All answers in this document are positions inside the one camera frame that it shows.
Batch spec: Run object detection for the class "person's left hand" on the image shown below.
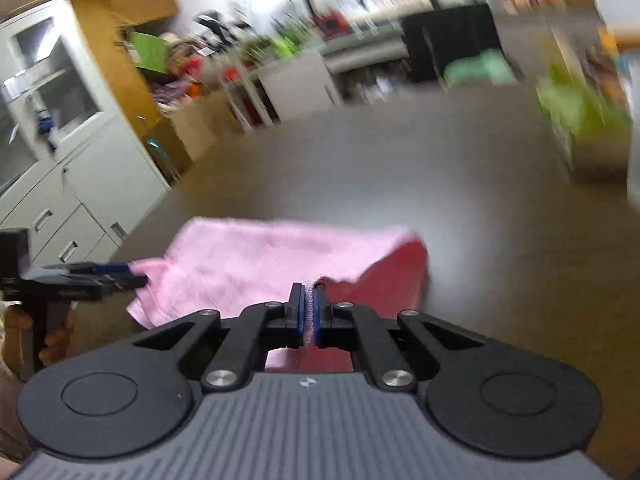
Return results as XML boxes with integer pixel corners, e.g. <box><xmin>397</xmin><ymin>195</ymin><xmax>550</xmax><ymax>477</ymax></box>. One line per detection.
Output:
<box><xmin>1</xmin><ymin>302</ymin><xmax>76</xmax><ymax>380</ymax></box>

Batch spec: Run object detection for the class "pink terry towel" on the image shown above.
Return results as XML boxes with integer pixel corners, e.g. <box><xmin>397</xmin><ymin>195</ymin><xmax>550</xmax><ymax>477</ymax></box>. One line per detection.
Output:
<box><xmin>124</xmin><ymin>216</ymin><xmax>431</xmax><ymax>375</ymax></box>

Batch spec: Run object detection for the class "black office chair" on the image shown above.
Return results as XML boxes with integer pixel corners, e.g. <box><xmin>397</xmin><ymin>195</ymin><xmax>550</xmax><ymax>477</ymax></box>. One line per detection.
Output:
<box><xmin>400</xmin><ymin>3</ymin><xmax>503</xmax><ymax>84</ymax></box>

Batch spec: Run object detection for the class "golf clubs bundle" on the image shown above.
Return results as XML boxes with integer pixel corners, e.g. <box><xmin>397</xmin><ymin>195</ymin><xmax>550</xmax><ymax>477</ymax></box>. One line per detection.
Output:
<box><xmin>192</xmin><ymin>8</ymin><xmax>274</xmax><ymax>134</ymax></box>

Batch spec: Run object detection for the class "green cardboard box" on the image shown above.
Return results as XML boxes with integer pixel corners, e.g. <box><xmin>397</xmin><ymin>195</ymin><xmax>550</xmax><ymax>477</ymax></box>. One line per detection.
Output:
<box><xmin>128</xmin><ymin>32</ymin><xmax>167</xmax><ymax>74</ymax></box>

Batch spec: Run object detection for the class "green tissue box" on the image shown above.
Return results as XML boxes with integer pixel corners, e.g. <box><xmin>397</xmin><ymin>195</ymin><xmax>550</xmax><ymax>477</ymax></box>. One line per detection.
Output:
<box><xmin>536</xmin><ymin>63</ymin><xmax>631</xmax><ymax>179</ymax></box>

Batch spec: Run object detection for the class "green plush cushion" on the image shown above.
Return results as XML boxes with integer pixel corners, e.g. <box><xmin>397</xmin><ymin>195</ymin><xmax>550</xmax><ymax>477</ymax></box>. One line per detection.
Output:
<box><xmin>442</xmin><ymin>49</ymin><xmax>516</xmax><ymax>88</ymax></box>

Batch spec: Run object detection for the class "frosted plastic cup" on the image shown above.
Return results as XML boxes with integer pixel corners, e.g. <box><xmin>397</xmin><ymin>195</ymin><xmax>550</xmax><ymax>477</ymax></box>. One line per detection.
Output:
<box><xmin>627</xmin><ymin>124</ymin><xmax>640</xmax><ymax>210</ymax></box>

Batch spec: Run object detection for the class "grey sideboard cabinet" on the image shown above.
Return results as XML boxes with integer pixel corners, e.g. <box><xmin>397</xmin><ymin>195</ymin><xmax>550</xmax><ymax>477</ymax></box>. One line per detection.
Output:
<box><xmin>249</xmin><ymin>8</ymin><xmax>606</xmax><ymax>122</ymax></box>

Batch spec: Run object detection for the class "large brown cardboard box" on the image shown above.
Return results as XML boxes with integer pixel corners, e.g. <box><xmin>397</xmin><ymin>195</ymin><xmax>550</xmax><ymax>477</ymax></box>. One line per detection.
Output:
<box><xmin>169</xmin><ymin>90</ymin><xmax>243</xmax><ymax>160</ymax></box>

